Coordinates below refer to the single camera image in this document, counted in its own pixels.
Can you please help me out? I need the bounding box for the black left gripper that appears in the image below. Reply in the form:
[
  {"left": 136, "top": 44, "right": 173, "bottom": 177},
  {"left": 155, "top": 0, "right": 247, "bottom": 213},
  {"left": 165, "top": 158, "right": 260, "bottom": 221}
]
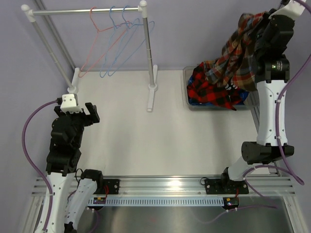
[{"left": 55, "top": 102, "right": 99, "bottom": 148}]

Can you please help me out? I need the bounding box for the brown plaid shirt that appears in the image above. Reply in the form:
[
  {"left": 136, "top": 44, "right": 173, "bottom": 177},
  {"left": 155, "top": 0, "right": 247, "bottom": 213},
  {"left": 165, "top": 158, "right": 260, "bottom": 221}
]
[{"left": 202, "top": 12, "right": 264, "bottom": 92}]

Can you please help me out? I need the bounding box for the blue plaid shirt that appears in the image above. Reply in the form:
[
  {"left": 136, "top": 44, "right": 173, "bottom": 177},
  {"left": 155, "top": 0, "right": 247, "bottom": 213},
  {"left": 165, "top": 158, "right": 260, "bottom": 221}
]
[{"left": 187, "top": 75, "right": 248, "bottom": 106}]

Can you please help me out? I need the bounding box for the red black checked shirt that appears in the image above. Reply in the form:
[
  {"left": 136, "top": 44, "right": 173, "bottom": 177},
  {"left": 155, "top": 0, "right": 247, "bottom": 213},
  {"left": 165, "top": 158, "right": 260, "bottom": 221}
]
[{"left": 186, "top": 61, "right": 245, "bottom": 112}]

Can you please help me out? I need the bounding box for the pink wire hanger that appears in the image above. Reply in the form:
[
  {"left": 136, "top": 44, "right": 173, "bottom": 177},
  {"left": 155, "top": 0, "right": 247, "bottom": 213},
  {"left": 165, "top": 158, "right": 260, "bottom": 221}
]
[{"left": 78, "top": 7, "right": 128, "bottom": 78}]

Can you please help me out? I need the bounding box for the light blue hanger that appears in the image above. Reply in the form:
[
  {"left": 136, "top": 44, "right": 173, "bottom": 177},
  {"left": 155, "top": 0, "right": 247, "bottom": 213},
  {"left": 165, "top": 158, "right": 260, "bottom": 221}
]
[{"left": 106, "top": 5, "right": 156, "bottom": 77}]

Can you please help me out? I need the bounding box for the blue hanger holding red shirt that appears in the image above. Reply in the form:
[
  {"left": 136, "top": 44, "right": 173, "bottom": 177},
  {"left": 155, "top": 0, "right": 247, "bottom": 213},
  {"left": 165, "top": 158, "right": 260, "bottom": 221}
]
[{"left": 99, "top": 5, "right": 145, "bottom": 79}]

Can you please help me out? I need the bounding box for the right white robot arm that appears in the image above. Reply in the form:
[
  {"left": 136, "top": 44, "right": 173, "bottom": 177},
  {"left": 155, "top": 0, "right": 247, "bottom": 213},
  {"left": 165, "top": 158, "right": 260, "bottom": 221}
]
[{"left": 217, "top": 15, "right": 294, "bottom": 194}]

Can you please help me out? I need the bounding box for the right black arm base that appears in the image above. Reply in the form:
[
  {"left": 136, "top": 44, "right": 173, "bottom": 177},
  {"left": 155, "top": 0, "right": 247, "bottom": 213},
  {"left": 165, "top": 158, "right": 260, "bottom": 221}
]
[{"left": 200, "top": 177, "right": 249, "bottom": 195}]

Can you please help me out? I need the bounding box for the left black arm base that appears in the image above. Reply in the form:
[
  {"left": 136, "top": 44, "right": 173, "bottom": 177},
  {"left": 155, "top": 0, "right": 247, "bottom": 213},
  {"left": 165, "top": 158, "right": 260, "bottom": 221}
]
[{"left": 94, "top": 179, "right": 120, "bottom": 195}]

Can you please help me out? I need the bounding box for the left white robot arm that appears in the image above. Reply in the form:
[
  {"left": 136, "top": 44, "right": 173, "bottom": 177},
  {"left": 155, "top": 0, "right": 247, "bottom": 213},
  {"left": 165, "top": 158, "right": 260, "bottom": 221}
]
[{"left": 35, "top": 102, "right": 104, "bottom": 233}]

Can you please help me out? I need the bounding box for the silver white clothes rack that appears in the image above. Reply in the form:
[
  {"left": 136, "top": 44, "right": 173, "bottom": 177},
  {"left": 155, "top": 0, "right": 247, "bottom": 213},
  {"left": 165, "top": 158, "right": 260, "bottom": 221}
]
[{"left": 21, "top": 0, "right": 159, "bottom": 113}]

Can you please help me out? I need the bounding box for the clear grey plastic bin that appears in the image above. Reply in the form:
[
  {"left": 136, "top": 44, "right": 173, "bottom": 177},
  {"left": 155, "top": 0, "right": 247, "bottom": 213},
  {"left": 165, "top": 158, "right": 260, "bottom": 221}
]
[{"left": 182, "top": 66, "right": 259, "bottom": 111}]

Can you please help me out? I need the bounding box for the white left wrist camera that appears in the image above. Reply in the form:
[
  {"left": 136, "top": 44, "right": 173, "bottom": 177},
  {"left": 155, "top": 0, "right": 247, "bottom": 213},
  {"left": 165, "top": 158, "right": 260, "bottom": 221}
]
[{"left": 60, "top": 93, "right": 83, "bottom": 114}]

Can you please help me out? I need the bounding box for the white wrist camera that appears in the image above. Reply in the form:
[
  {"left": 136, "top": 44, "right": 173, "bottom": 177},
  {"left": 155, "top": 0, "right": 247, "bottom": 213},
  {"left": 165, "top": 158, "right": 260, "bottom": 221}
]
[
  {"left": 60, "top": 93, "right": 83, "bottom": 114},
  {"left": 269, "top": 0, "right": 311, "bottom": 21}
]

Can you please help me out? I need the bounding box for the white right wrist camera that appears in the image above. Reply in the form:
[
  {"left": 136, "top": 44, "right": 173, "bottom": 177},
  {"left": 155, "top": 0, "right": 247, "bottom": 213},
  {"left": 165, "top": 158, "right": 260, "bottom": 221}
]
[{"left": 269, "top": 0, "right": 311, "bottom": 21}]

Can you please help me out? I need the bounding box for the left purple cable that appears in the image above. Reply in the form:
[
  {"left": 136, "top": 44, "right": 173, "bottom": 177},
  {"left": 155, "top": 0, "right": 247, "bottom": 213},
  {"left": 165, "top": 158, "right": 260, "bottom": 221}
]
[{"left": 21, "top": 98, "right": 61, "bottom": 231}]

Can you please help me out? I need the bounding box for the purple cable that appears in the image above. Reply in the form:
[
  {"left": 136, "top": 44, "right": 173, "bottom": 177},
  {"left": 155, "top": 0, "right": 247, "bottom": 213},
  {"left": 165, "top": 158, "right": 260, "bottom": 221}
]
[
  {"left": 242, "top": 0, "right": 311, "bottom": 209},
  {"left": 21, "top": 98, "right": 61, "bottom": 231}
]

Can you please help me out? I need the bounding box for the white slotted cable duct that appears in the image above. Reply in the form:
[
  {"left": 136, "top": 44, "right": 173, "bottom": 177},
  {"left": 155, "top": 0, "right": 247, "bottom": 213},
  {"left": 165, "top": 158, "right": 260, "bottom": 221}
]
[{"left": 87, "top": 197, "right": 224, "bottom": 207}]

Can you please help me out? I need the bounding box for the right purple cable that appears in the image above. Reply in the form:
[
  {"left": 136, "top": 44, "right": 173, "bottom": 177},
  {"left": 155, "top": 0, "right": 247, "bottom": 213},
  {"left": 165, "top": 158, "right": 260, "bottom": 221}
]
[{"left": 242, "top": 0, "right": 311, "bottom": 209}]

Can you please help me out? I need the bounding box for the aluminium mounting rail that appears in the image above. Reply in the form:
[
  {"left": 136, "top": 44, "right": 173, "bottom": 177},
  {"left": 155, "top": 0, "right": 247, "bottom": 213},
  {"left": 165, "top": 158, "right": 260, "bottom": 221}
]
[{"left": 31, "top": 176, "right": 296, "bottom": 196}]

